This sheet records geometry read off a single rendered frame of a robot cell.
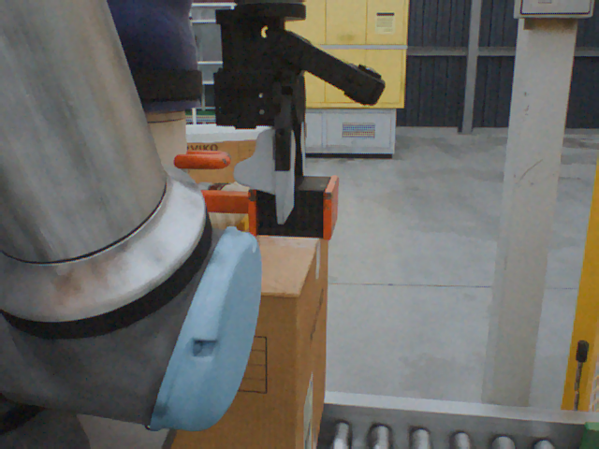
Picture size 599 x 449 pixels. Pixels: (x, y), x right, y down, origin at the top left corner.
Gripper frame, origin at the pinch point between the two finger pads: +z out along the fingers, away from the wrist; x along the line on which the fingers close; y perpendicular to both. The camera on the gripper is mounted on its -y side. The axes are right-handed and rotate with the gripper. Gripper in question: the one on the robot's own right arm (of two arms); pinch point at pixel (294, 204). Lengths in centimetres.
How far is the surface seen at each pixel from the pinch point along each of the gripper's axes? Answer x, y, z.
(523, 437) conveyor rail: -55, -42, 66
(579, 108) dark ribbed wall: -1108, -384, 72
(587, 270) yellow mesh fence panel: -66, -55, 30
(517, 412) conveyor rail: -58, -41, 61
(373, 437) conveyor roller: -52, -9, 66
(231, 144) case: -210, 63, 22
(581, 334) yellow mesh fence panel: -66, -55, 45
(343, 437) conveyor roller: -50, -2, 65
